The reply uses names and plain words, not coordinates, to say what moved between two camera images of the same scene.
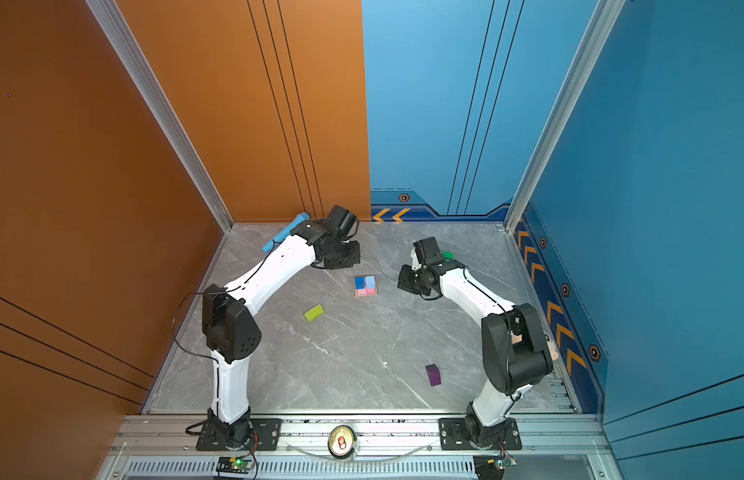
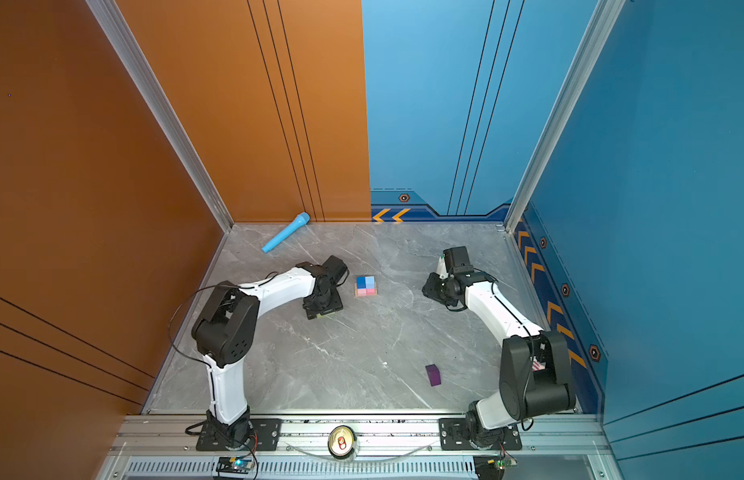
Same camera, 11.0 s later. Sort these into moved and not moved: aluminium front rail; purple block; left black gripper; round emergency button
Moved: left black gripper
Not moved: aluminium front rail; round emergency button; purple block
